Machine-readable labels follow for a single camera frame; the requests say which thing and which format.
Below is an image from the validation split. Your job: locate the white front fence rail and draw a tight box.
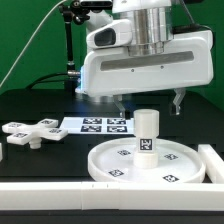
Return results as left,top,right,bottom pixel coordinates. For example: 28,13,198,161
0,182,224,211

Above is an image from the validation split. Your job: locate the white cross-shaped table base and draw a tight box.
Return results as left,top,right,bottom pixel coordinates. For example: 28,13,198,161
2,118,68,149

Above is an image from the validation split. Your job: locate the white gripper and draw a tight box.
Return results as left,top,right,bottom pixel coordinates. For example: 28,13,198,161
81,30,213,119

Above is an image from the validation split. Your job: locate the white cable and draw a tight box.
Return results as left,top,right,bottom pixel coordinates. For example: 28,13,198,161
0,0,68,88

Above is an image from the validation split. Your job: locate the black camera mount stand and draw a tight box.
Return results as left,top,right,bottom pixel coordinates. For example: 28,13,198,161
59,0,113,95

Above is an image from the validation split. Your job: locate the black cable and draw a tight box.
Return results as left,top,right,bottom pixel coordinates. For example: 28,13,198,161
25,72,81,90

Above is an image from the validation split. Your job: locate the white round table top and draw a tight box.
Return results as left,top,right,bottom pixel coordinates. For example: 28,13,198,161
88,137,206,184

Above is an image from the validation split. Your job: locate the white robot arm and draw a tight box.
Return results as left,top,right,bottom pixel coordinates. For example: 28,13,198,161
80,0,213,118

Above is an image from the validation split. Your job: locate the white right fence block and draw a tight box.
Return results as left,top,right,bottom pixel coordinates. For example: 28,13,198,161
198,144,224,184

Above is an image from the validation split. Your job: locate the white marker sheet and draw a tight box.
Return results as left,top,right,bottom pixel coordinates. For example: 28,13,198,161
60,117,134,135

